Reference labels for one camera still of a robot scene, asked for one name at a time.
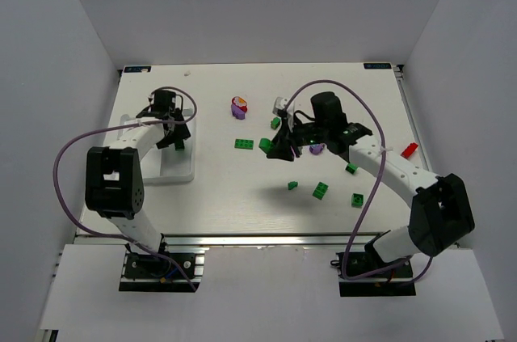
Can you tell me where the green square lego brick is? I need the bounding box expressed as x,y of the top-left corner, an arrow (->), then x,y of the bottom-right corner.
258,137 -> 272,154
351,193 -> 364,208
313,182 -> 329,201

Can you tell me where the green lego plate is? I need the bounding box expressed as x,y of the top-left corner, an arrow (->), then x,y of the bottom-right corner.
234,138 -> 254,150

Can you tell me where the purple red flower lego figure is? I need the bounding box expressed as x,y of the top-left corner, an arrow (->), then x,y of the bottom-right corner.
231,96 -> 247,120

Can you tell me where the green curved lego brick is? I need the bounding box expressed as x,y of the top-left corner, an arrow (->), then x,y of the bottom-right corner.
174,141 -> 185,151

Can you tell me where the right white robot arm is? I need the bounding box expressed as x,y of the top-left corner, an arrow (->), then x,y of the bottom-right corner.
266,91 -> 475,266

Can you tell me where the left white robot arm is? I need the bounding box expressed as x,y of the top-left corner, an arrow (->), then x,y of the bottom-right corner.
85,89 -> 195,252

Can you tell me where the purple oval flower lego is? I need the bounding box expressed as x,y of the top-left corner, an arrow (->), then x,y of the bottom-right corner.
309,144 -> 325,155

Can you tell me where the small green lego brick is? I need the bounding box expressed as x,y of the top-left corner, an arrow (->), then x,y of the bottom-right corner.
270,117 -> 281,130

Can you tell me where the small green lego piece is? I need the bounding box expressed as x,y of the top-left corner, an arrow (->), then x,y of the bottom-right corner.
288,181 -> 298,190

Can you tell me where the white divided sorting tray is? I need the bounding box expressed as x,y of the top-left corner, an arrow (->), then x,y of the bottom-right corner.
110,108 -> 195,185

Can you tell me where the left blue table sticker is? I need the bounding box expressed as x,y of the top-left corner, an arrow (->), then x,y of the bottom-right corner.
123,65 -> 151,74

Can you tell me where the blue table sticker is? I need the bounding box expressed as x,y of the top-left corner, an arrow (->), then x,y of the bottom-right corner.
363,62 -> 392,70
123,65 -> 151,74

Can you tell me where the right blue table sticker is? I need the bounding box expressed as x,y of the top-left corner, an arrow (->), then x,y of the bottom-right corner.
363,62 -> 392,70

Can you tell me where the red lego brick at edge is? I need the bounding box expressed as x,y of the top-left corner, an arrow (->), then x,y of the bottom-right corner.
401,142 -> 418,159

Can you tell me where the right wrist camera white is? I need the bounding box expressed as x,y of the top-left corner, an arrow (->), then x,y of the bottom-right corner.
273,97 -> 295,117

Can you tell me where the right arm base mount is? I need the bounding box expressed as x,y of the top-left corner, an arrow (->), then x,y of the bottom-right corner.
330,251 -> 416,298

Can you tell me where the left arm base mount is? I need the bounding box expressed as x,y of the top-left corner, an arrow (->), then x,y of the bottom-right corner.
119,248 -> 204,293

